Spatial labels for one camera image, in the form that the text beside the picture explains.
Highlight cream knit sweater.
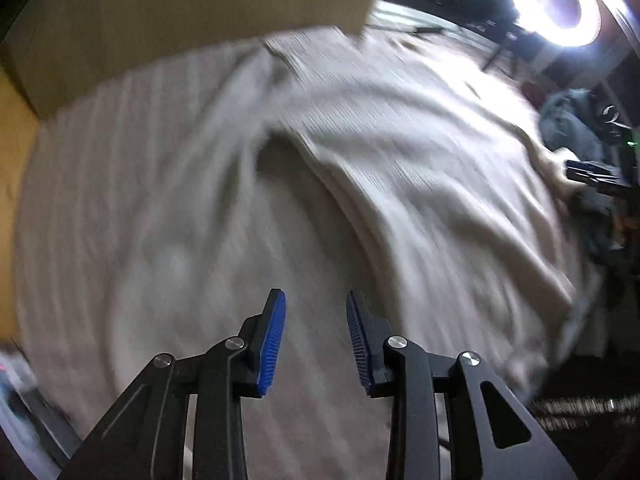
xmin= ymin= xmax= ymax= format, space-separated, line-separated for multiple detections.
xmin=14 ymin=28 xmax=600 ymax=479

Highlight dark teal jacket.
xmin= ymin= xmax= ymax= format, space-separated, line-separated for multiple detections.
xmin=538 ymin=89 xmax=620 ymax=266

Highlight pine plank panel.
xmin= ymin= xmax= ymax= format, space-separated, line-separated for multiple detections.
xmin=0 ymin=70 xmax=40 ymax=342

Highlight light plywood board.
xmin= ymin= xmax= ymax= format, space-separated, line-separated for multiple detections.
xmin=1 ymin=0 xmax=376 ymax=118

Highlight white ring light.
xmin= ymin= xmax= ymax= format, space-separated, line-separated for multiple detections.
xmin=512 ymin=0 xmax=601 ymax=48

